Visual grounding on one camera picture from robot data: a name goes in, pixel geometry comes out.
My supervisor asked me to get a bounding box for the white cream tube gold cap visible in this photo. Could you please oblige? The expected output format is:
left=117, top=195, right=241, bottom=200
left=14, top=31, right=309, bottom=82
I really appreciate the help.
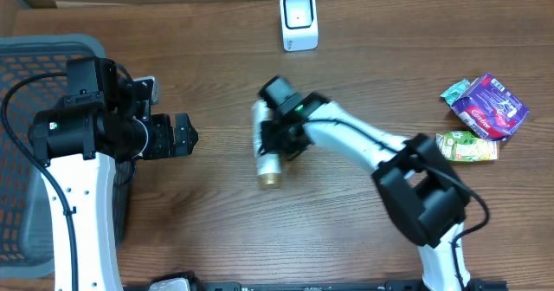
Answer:
left=252, top=100, right=282, bottom=190

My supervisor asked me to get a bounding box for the green tea carton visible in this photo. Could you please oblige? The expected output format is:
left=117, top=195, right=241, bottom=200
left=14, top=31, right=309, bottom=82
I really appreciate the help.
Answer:
left=435, top=131, right=499, bottom=162

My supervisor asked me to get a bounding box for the teal wet wipes pack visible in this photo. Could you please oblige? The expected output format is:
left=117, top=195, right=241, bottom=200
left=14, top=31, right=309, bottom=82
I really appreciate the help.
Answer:
left=441, top=79, right=471, bottom=106

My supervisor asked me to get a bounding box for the purple sanitary pad pack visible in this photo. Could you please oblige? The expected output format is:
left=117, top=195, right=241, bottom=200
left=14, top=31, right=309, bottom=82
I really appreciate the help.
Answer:
left=450, top=73, right=530, bottom=141

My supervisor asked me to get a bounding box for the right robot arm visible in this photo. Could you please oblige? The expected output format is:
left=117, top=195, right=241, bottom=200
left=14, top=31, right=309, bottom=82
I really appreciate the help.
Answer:
left=255, top=76, right=471, bottom=290

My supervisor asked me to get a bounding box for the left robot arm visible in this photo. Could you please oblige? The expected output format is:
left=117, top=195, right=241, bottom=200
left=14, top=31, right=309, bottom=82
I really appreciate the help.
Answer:
left=29, top=56, right=198, bottom=290

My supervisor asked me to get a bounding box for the white barcode scanner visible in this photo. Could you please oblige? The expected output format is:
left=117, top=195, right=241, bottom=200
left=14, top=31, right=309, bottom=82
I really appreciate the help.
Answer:
left=280, top=0, right=319, bottom=52

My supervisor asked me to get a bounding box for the grey plastic mesh basket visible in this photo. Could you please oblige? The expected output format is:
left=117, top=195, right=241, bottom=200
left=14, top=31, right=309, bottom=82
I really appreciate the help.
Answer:
left=0, top=33, right=135, bottom=280

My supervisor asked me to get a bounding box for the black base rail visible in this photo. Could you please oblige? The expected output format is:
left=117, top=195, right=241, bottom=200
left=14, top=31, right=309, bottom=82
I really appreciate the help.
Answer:
left=146, top=280, right=510, bottom=291

